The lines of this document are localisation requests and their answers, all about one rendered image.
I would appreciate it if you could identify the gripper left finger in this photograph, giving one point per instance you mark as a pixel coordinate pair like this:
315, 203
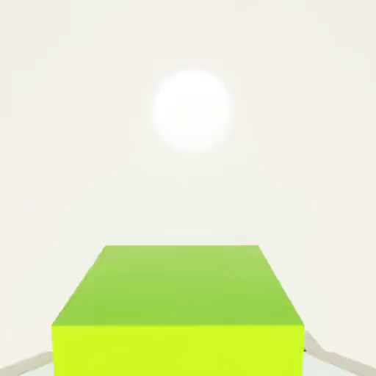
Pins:
35, 367

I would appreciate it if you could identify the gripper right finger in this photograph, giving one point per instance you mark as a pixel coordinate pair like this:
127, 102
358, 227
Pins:
326, 365

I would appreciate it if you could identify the small lime green cube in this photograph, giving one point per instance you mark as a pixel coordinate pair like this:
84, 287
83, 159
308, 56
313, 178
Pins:
177, 323

